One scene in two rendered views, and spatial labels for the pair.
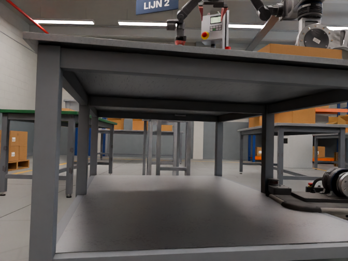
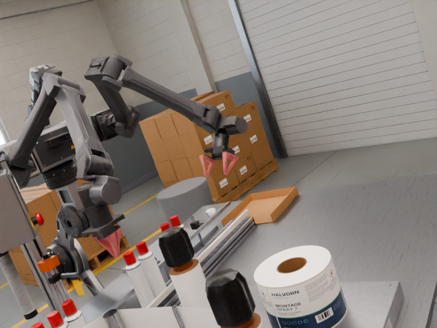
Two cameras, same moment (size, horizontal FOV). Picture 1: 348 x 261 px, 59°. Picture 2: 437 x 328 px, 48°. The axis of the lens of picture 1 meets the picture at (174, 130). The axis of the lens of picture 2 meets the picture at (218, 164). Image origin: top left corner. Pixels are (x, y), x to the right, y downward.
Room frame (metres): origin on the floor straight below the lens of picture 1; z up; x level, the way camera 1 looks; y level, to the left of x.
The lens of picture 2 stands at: (2.75, 1.10, 1.58)
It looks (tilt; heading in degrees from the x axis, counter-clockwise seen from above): 12 degrees down; 226
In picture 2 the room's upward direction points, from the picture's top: 20 degrees counter-clockwise
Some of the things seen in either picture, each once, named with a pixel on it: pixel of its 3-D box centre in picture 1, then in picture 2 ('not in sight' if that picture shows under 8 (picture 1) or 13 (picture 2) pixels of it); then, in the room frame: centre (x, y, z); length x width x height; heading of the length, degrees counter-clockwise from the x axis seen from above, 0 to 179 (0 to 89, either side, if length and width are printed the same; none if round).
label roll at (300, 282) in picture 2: not in sight; (300, 289); (1.88, 0.33, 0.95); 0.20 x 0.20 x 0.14
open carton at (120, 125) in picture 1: (115, 122); not in sight; (7.72, 1.48, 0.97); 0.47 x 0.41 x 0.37; 176
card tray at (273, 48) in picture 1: (282, 63); (260, 207); (1.14, -0.40, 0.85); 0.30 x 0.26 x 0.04; 11
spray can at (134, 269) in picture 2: not in sight; (139, 280); (1.96, -0.24, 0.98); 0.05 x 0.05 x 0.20
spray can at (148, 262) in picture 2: not in sight; (151, 270); (1.90, -0.25, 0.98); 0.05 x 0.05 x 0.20
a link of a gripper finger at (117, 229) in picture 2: (179, 45); (107, 243); (2.13, -0.02, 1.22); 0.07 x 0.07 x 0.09; 10
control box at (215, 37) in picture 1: (214, 29); (4, 208); (2.24, -0.27, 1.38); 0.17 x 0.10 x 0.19; 66
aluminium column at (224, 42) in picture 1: (223, 56); (41, 265); (2.18, -0.35, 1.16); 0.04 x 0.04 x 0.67; 11
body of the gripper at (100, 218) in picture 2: (180, 35); (100, 217); (2.12, -0.03, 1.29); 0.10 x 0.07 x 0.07; 10
